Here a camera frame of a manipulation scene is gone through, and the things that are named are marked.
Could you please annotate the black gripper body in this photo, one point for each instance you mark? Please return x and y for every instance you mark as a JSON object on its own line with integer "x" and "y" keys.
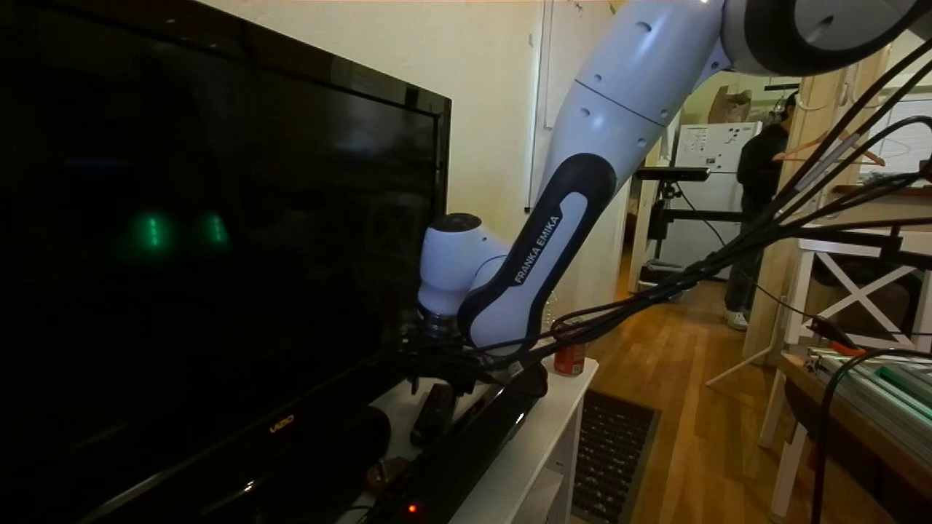
{"x": 439, "y": 350}

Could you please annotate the black remote control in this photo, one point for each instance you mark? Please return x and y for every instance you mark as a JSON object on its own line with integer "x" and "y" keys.
{"x": 436, "y": 417}

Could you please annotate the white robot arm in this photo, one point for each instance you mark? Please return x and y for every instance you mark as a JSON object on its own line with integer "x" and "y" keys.
{"x": 482, "y": 301}

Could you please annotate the black soundbar speaker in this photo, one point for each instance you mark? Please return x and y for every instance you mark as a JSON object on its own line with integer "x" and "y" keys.
{"x": 441, "y": 476}

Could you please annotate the red soda can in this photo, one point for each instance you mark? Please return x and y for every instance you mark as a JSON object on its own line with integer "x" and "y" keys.
{"x": 570, "y": 358}

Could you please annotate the white tv stand cabinet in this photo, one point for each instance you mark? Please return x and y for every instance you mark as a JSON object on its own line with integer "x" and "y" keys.
{"x": 531, "y": 476}

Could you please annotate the dark floor mat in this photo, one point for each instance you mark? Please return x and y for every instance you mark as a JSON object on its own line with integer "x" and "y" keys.
{"x": 617, "y": 439}

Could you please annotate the black flat screen television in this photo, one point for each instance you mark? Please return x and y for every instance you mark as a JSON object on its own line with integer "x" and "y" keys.
{"x": 208, "y": 238}

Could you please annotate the black keyboard on stand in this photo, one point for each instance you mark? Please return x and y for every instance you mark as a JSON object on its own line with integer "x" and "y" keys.
{"x": 661, "y": 186}

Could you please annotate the person in dark clothes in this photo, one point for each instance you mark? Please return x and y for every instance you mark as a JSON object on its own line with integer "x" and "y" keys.
{"x": 758, "y": 174}

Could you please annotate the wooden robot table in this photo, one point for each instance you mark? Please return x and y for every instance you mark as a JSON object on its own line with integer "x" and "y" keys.
{"x": 872, "y": 417}

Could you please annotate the white x-frame side table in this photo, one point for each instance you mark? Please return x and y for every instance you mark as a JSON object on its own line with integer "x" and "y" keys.
{"x": 850, "y": 298}

